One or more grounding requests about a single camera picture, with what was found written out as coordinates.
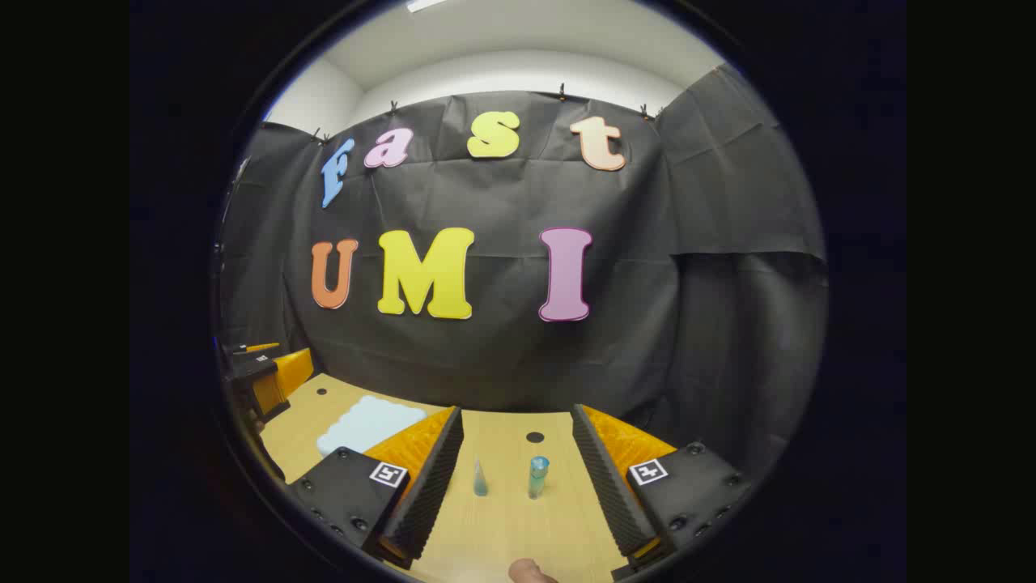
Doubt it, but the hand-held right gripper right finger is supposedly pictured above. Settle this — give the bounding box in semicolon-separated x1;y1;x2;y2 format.
571;403;754;572

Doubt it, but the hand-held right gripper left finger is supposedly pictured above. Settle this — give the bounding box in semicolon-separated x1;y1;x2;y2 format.
289;405;466;570

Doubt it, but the light blue small suitcase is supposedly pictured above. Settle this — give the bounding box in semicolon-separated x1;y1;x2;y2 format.
316;395;428;458

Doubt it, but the black backdrop cloth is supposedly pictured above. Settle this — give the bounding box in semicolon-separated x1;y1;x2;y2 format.
217;63;828;487

